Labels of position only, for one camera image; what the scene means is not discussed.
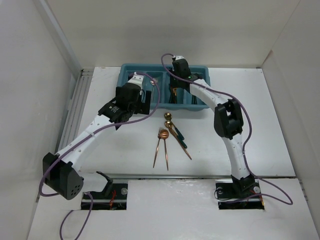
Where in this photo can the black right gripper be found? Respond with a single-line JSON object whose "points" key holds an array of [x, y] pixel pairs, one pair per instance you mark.
{"points": [[172, 83]]}

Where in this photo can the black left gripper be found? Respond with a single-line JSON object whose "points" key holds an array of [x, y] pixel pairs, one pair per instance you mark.
{"points": [[143, 108]]}

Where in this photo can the silver slotted spoon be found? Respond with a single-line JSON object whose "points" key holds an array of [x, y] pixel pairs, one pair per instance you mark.
{"points": [[153, 83]]}

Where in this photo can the gold spoon green handle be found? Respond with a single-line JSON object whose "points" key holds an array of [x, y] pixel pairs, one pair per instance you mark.
{"points": [[168, 117]]}

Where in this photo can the rose gold fork all metal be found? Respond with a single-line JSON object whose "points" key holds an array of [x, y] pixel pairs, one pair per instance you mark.
{"points": [[157, 147]]}

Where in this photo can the copper slotted spoon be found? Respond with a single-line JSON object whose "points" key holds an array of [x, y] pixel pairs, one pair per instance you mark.
{"points": [[164, 134]]}

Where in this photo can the gold knife green handle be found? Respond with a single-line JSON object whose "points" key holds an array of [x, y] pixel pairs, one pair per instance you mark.
{"points": [[194, 100]]}

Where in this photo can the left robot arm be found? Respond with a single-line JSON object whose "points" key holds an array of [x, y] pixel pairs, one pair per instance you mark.
{"points": [[61, 170]]}

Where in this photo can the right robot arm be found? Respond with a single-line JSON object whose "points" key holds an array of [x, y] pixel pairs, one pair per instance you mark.
{"points": [[228, 122]]}

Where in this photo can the blue plastic cutlery tray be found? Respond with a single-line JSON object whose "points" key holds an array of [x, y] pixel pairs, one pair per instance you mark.
{"points": [[184, 99]]}

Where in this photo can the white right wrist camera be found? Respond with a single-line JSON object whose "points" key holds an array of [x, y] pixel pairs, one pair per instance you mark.
{"points": [[177, 57]]}

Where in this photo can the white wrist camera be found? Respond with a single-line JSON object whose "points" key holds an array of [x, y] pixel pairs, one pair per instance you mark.
{"points": [[136, 79], [177, 57]]}

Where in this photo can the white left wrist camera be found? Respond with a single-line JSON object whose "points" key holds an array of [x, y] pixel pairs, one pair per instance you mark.
{"points": [[136, 79]]}

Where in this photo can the aluminium rail left side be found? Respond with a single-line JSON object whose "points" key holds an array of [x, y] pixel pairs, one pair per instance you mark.
{"points": [[74, 108]]}

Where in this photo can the aluminium rail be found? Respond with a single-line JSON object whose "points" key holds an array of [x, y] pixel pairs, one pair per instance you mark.
{"points": [[162, 176], [74, 108]]}

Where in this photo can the aluminium rail front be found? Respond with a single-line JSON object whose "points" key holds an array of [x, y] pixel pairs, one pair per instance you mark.
{"points": [[162, 176]]}

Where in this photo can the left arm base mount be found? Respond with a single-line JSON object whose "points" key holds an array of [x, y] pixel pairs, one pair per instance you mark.
{"points": [[102, 192]]}

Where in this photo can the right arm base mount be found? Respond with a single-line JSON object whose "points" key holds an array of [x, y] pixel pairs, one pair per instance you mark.
{"points": [[228, 199]]}

